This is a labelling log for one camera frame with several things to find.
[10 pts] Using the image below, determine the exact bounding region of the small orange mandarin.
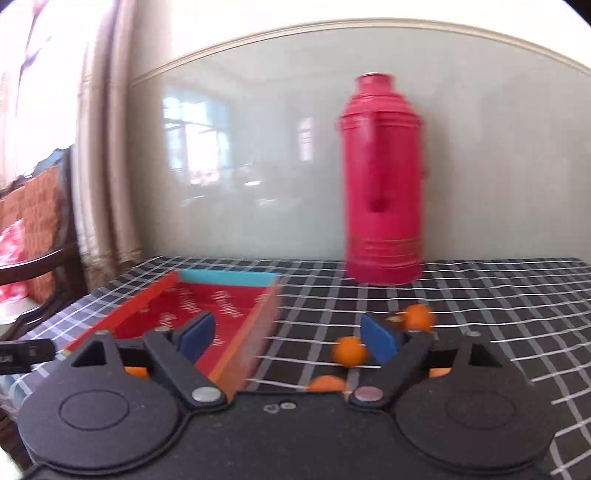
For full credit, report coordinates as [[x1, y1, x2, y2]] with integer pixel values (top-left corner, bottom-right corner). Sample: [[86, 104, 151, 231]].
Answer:
[[332, 336, 368, 369]]

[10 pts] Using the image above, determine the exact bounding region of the carrot chunk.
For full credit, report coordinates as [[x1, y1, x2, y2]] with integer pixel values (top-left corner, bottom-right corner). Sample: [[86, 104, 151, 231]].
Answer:
[[429, 367, 452, 378]]

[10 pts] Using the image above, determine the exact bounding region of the dark wooden armchair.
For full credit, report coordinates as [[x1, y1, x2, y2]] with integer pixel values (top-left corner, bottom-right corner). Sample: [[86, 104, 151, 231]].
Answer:
[[1, 148, 88, 340]]

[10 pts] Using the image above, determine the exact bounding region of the orange fruit front left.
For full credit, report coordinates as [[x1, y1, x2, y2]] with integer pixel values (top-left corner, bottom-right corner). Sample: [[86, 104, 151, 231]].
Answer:
[[307, 375, 348, 393]]

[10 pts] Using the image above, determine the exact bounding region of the colourful cardboard box tray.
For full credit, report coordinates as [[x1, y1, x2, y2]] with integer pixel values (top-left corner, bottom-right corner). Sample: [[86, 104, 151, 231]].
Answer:
[[64, 269, 280, 398]]

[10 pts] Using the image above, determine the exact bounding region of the pink plastic bag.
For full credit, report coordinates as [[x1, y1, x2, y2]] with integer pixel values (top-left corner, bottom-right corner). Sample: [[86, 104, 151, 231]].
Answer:
[[0, 219, 28, 304]]

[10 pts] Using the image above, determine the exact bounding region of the black white checked tablecloth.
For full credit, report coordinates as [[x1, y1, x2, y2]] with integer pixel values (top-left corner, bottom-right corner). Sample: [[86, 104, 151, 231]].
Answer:
[[31, 256, 590, 479]]

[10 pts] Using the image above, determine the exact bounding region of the beige lace curtain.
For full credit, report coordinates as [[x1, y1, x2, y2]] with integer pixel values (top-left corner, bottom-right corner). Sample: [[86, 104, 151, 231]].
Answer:
[[72, 1, 142, 290]]

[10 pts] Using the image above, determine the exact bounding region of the red thermos flask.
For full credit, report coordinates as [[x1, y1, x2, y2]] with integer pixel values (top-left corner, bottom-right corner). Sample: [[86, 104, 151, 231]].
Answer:
[[338, 73, 423, 285]]

